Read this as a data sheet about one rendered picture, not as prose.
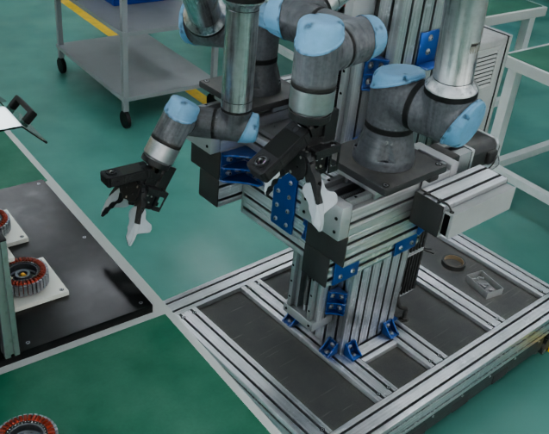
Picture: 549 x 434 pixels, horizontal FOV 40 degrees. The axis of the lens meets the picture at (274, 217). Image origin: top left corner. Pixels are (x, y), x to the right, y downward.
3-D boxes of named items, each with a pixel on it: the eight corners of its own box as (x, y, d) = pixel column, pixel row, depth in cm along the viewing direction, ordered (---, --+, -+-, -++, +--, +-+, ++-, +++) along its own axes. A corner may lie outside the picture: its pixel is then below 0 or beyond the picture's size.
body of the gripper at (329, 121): (338, 174, 132) (347, 111, 126) (302, 188, 127) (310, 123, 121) (308, 157, 137) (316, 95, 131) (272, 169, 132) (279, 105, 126)
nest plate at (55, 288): (43, 260, 180) (42, 256, 179) (69, 294, 170) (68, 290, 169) (-21, 279, 172) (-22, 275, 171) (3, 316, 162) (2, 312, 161)
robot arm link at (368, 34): (342, 1, 132) (302, 12, 125) (396, 19, 126) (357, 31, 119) (337, 44, 136) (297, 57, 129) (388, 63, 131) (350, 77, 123)
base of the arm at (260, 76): (258, 72, 221) (260, 40, 216) (291, 90, 212) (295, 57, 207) (216, 82, 213) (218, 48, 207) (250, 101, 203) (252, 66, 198)
